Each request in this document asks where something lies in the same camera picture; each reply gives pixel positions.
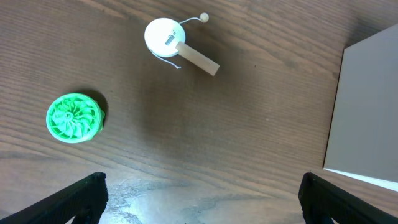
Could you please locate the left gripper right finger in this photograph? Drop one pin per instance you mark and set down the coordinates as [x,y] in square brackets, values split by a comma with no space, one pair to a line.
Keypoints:
[323,202]

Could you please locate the white cardboard box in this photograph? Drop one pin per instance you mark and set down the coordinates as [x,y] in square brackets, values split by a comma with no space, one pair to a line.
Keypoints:
[362,143]

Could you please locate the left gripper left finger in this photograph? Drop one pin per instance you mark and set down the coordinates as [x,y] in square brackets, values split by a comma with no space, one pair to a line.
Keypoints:
[81,202]

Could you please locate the white drum toy wooden handle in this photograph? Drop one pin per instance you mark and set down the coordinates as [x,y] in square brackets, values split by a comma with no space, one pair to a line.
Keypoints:
[166,38]

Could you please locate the green plastic wheel toy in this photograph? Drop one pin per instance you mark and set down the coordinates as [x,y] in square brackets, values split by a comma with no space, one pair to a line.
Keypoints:
[74,118]

